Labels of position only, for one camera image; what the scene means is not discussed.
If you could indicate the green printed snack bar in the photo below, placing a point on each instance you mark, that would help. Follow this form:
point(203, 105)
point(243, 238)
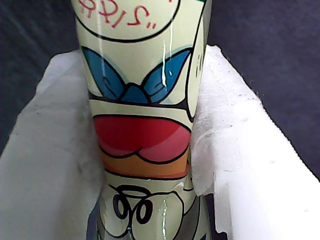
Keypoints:
point(140, 140)

